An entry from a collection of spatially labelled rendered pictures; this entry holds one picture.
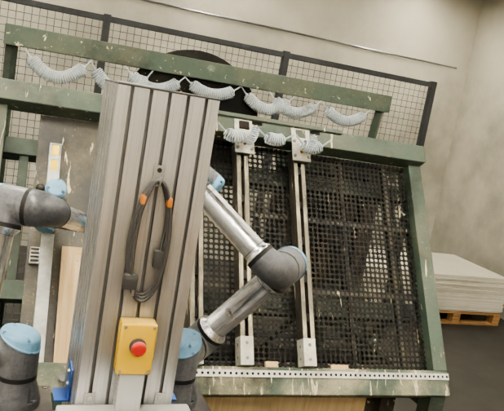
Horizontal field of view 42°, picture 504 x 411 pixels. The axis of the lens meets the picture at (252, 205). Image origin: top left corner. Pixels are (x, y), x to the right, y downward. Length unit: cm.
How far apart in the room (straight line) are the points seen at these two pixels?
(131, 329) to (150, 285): 12
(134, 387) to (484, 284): 631
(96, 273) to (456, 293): 620
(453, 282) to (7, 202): 597
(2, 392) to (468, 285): 612
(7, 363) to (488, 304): 643
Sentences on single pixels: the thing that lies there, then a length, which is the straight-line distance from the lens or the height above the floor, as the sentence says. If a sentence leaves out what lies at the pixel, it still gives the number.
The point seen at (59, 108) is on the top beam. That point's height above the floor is 186.
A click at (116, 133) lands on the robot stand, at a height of 191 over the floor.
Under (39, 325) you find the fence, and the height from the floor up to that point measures 102.
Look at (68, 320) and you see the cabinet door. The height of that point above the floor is 104.
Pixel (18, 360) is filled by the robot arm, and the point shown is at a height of 120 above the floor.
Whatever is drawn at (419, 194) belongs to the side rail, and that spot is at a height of 169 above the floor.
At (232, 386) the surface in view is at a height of 83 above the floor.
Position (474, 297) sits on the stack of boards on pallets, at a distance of 771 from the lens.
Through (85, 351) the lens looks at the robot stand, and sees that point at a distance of 170.
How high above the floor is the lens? 204
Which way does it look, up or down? 9 degrees down
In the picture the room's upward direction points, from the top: 10 degrees clockwise
